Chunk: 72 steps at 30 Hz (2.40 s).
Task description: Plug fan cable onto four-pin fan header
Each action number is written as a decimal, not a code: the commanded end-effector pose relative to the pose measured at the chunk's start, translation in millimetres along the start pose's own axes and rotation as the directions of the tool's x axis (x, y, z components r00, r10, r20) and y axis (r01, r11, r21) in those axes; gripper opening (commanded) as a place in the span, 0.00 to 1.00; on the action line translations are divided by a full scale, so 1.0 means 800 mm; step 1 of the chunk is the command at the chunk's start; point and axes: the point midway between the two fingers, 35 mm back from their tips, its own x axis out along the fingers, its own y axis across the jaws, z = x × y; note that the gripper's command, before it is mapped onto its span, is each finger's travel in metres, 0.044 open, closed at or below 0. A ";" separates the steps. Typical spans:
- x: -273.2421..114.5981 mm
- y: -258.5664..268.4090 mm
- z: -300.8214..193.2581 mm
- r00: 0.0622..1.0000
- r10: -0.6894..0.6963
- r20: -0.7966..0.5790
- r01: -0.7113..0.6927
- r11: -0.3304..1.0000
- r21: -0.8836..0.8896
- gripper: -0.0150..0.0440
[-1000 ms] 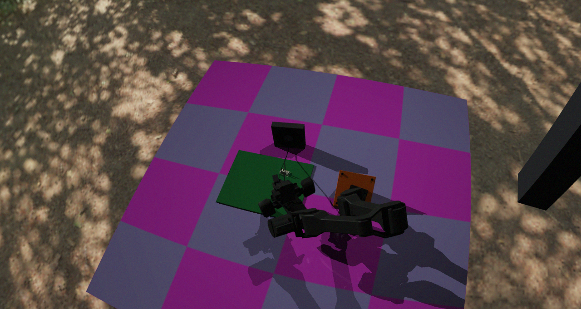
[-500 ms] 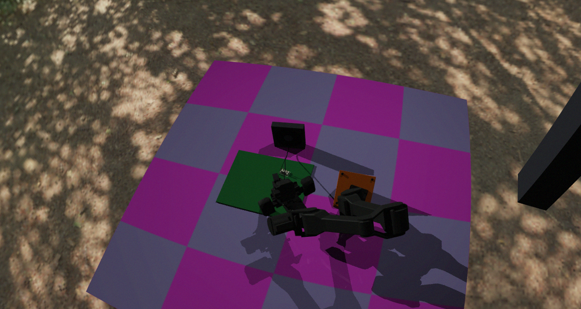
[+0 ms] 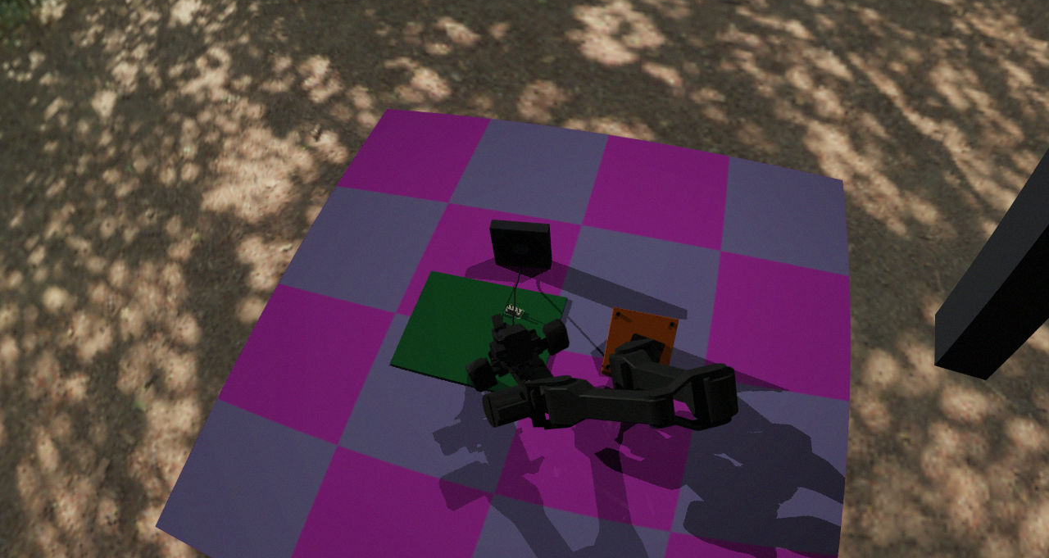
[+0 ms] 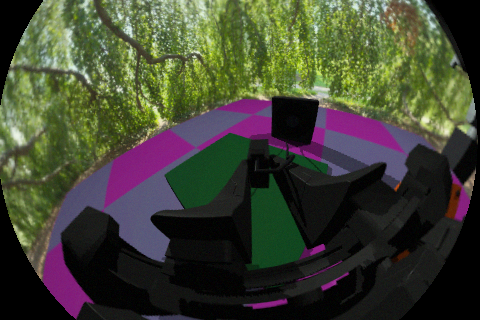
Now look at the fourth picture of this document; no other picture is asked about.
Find green circuit board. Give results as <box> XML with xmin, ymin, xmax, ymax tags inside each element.
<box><xmin>165</xmin><ymin>133</ymin><xmax>328</xmax><ymax>271</ymax></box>

